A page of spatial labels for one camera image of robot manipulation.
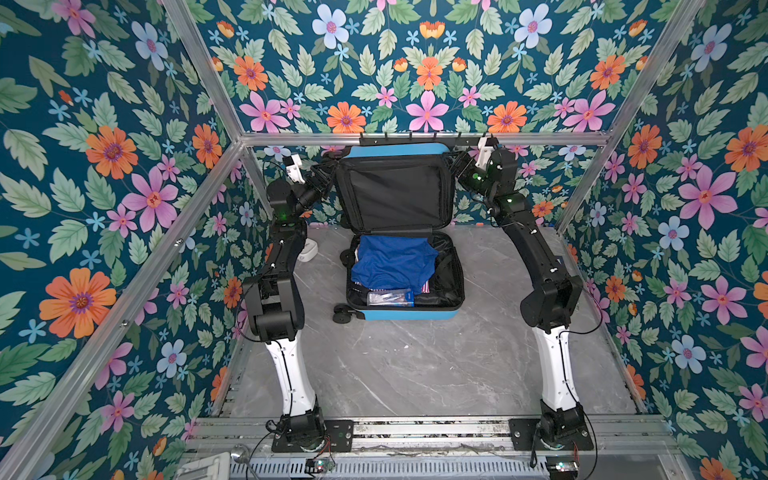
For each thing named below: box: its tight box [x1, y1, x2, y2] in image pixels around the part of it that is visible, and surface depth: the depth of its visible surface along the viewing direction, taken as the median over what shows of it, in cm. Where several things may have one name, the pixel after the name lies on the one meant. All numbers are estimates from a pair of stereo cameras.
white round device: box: [297, 238, 318, 263], surface depth 110 cm
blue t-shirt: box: [351, 235, 439, 295], surface depth 103 cm
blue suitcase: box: [333, 144, 466, 324], surface depth 96 cm
